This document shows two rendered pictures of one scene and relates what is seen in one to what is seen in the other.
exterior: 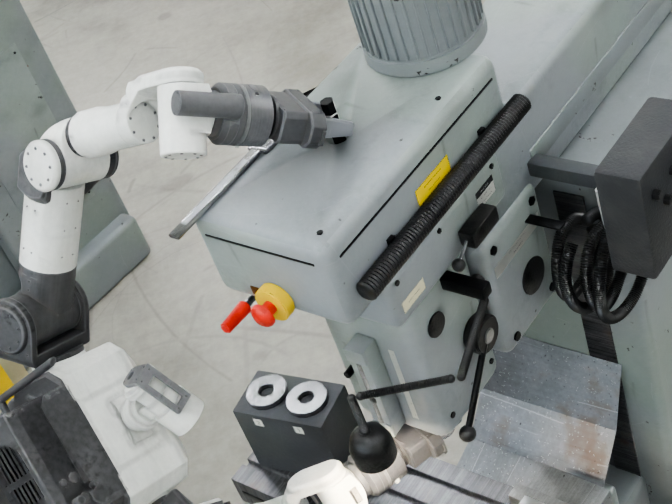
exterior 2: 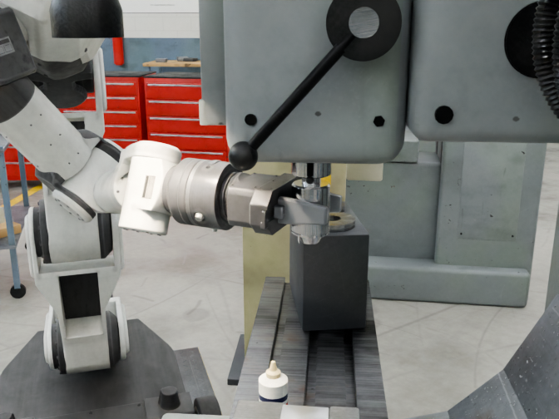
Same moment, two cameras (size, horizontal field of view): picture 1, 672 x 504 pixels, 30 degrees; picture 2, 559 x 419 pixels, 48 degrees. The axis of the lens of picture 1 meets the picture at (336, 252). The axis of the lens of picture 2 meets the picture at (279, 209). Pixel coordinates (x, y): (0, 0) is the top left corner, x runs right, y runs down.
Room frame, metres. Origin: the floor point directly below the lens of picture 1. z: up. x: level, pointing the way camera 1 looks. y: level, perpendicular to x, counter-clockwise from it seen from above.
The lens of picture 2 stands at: (1.01, -0.57, 1.46)
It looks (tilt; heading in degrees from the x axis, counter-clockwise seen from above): 17 degrees down; 45
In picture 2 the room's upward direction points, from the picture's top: straight up
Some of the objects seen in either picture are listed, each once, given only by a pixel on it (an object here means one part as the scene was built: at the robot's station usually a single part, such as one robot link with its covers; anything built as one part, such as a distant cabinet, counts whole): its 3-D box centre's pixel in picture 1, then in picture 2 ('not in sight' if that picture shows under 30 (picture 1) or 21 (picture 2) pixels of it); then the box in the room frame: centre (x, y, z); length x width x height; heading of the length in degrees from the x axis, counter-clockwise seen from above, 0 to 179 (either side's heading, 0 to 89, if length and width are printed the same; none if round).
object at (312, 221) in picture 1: (357, 171); not in sight; (1.57, -0.08, 1.81); 0.47 x 0.26 x 0.16; 131
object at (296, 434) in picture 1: (300, 424); (325, 258); (1.90, 0.20, 1.00); 0.22 x 0.12 x 0.20; 51
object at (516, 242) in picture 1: (466, 255); (492, 7); (1.68, -0.21, 1.47); 0.24 x 0.19 x 0.26; 41
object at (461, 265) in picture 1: (469, 237); not in sight; (1.50, -0.20, 1.66); 0.12 x 0.04 x 0.04; 131
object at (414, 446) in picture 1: (400, 448); (243, 199); (1.52, 0.02, 1.24); 0.13 x 0.12 x 0.10; 22
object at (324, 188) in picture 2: not in sight; (310, 186); (1.56, -0.06, 1.26); 0.05 x 0.05 x 0.01
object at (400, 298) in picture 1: (389, 223); not in sight; (1.59, -0.10, 1.68); 0.34 x 0.24 x 0.10; 131
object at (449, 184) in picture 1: (446, 190); not in sight; (1.47, -0.19, 1.79); 0.45 x 0.04 x 0.04; 131
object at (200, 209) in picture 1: (224, 184); not in sight; (1.54, 0.12, 1.89); 0.24 x 0.04 x 0.01; 131
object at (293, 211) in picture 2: not in sight; (300, 213); (1.53, -0.08, 1.24); 0.06 x 0.02 x 0.03; 112
